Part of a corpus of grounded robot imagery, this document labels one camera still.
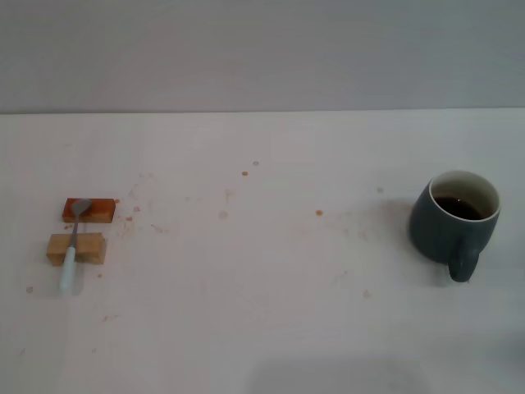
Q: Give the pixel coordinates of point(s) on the grey ceramic cup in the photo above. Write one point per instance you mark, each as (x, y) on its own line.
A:
(435, 238)

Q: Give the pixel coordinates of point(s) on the light tan wooden block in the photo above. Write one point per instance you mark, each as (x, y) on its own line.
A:
(92, 246)

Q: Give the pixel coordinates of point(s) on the dark coffee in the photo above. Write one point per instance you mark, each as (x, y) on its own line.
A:
(461, 209)

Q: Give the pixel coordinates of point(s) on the reddish brown wooden block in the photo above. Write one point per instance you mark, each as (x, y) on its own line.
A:
(100, 209)

